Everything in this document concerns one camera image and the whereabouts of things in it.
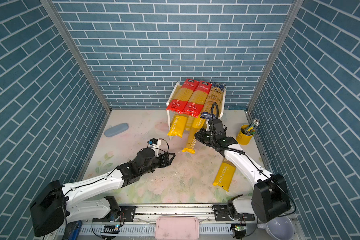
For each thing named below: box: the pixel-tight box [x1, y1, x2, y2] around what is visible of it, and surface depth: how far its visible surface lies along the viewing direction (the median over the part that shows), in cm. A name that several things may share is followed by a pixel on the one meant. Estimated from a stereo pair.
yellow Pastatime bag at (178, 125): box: [167, 113, 189, 138], surface depth 90 cm
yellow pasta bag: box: [182, 115, 206, 154], surface depth 87 cm
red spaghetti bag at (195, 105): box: [183, 80, 212, 118], surface depth 79 cm
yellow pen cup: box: [236, 124, 255, 146], surface depth 97 cm
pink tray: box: [154, 215, 199, 240], surface depth 69 cm
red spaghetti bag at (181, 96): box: [166, 78, 199, 114], surface depth 81 cm
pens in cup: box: [243, 118, 260, 135], surface depth 96 cm
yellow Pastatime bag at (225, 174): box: [212, 157, 236, 192], surface depth 87 cm
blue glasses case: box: [104, 123, 129, 138], surface depth 109 cm
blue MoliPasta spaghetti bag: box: [200, 83, 226, 120], surface depth 80 cm
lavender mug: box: [257, 215, 295, 240], surface depth 66 cm
